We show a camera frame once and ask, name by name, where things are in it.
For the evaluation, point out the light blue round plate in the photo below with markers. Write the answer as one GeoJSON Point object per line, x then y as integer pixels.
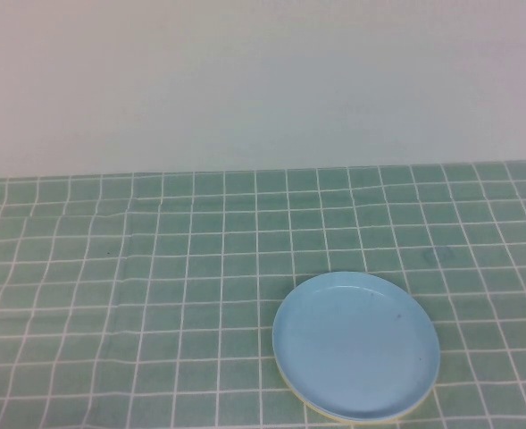
{"type": "Point", "coordinates": [356, 344]}

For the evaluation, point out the green white checked tablecloth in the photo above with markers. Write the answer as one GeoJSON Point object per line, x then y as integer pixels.
{"type": "Point", "coordinates": [155, 268]}

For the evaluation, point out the yellow round plate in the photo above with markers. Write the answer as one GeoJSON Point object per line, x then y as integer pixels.
{"type": "Point", "coordinates": [334, 418]}

